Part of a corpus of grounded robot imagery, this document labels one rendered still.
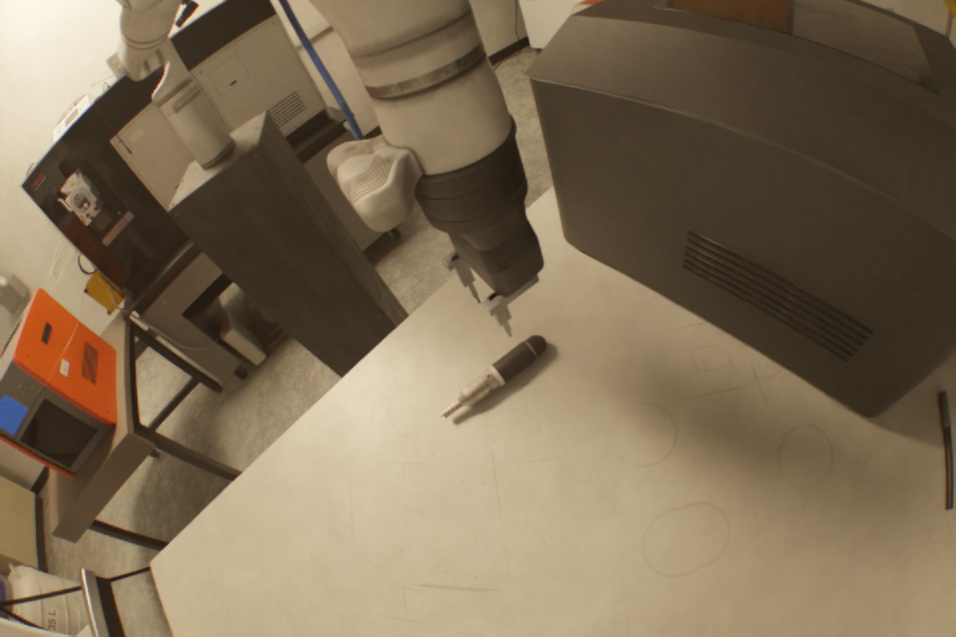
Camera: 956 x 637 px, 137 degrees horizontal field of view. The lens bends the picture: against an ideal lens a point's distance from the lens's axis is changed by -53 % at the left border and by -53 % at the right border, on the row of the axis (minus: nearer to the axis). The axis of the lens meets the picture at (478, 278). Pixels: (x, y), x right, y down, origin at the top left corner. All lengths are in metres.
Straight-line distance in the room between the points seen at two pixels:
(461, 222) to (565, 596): 0.34
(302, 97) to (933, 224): 1.78
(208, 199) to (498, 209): 0.67
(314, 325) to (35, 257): 2.51
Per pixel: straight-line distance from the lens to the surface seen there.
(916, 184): 0.32
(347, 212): 1.87
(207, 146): 0.87
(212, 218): 0.86
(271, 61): 1.71
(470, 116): 0.21
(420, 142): 0.21
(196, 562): 0.67
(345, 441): 0.51
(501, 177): 0.24
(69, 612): 2.83
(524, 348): 0.44
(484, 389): 0.43
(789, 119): 0.31
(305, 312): 1.02
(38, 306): 1.65
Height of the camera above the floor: 1.30
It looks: 48 degrees down
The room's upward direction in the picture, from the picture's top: 25 degrees counter-clockwise
